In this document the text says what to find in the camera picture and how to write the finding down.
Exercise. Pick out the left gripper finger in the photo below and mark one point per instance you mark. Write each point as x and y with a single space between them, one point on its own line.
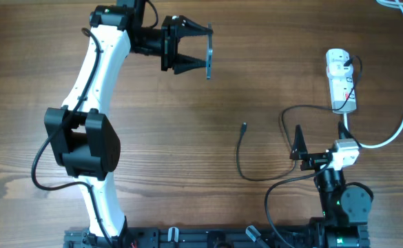
192 29
183 63

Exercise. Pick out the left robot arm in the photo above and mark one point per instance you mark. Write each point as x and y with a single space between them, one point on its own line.
80 134

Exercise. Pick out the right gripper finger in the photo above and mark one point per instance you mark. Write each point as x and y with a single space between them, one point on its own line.
343 132
299 148

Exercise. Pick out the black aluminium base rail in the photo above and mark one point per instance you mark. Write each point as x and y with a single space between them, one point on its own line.
250 237

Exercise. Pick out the white power strip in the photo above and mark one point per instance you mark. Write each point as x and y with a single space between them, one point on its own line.
341 89

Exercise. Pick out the smartphone with cyan screen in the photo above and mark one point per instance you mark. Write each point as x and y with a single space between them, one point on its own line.
209 56

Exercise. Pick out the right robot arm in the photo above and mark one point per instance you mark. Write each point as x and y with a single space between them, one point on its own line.
345 206

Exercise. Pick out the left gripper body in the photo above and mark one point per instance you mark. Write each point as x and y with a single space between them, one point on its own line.
169 49

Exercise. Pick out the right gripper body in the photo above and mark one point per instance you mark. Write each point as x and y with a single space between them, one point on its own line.
313 161

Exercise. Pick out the white charger plug adapter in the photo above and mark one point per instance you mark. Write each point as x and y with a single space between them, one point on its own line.
338 69

